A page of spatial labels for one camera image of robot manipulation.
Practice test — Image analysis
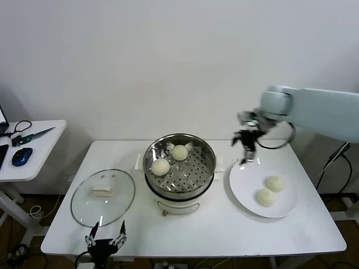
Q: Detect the blue computer mouse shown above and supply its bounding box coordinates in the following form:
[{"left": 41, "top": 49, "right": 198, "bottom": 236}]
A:
[{"left": 11, "top": 147, "right": 34, "bottom": 167}]

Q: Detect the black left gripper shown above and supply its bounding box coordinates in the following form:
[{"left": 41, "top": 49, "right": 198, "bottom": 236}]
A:
[{"left": 85, "top": 220, "right": 127, "bottom": 263}]

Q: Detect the white floor cable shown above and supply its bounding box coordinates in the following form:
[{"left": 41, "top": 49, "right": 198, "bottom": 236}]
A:
[{"left": 29, "top": 193, "right": 64, "bottom": 219}]

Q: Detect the white desk with black label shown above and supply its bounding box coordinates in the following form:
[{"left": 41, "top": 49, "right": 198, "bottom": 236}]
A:
[{"left": 340, "top": 196, "right": 359, "bottom": 222}]

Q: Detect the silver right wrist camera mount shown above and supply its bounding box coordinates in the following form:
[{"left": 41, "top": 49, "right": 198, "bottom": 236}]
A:
[{"left": 237, "top": 110, "right": 261, "bottom": 128}]

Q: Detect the white steamed baozi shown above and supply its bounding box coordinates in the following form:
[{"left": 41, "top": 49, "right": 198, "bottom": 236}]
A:
[
  {"left": 265, "top": 175, "right": 286, "bottom": 193},
  {"left": 255, "top": 188, "right": 277, "bottom": 207},
  {"left": 151, "top": 159, "right": 171, "bottom": 177},
  {"left": 171, "top": 145, "right": 188, "bottom": 161}
]

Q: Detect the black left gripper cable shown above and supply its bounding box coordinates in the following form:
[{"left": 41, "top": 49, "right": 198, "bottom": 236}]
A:
[{"left": 74, "top": 250, "right": 92, "bottom": 266}]

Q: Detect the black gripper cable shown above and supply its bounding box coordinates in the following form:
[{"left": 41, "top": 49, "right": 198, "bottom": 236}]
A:
[
  {"left": 256, "top": 122, "right": 297, "bottom": 150},
  {"left": 74, "top": 250, "right": 92, "bottom": 266}
]

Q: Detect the black keyboard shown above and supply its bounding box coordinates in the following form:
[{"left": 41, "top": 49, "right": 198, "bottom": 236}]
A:
[{"left": 0, "top": 144, "right": 10, "bottom": 171}]

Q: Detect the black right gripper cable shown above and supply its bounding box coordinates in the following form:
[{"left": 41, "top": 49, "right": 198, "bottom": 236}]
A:
[{"left": 256, "top": 122, "right": 297, "bottom": 150}]

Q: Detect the glass lid with cream handle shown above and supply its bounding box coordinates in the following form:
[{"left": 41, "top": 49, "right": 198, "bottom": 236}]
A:
[{"left": 70, "top": 169, "right": 136, "bottom": 228}]

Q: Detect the green black pointed tool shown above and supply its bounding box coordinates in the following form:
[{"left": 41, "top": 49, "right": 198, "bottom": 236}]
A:
[{"left": 11, "top": 127, "right": 56, "bottom": 147}]

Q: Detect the steel perforated steamer basket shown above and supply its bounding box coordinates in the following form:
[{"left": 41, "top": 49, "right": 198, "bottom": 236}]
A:
[{"left": 135, "top": 133, "right": 225, "bottom": 198}]

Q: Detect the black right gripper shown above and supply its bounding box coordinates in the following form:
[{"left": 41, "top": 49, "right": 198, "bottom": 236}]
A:
[{"left": 231, "top": 127, "right": 263, "bottom": 166}]

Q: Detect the black laptop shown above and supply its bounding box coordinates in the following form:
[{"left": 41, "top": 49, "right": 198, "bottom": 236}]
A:
[{"left": 0, "top": 105, "right": 10, "bottom": 135}]

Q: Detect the white side desk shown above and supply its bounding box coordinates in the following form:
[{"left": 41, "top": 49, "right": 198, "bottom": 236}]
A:
[{"left": 0, "top": 119, "right": 67, "bottom": 244}]

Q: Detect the white electric cooker base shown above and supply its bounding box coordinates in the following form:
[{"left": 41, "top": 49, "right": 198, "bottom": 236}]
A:
[{"left": 144, "top": 168, "right": 224, "bottom": 218}]

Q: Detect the black floor cable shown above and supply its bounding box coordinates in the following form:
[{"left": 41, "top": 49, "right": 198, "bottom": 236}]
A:
[{"left": 0, "top": 243, "right": 48, "bottom": 269}]

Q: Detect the white round plate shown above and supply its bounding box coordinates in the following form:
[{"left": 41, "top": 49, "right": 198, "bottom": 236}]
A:
[{"left": 229, "top": 158, "right": 298, "bottom": 219}]

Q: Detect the black looped cable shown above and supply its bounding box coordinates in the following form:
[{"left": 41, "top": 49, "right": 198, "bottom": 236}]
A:
[{"left": 0, "top": 120, "right": 32, "bottom": 138}]

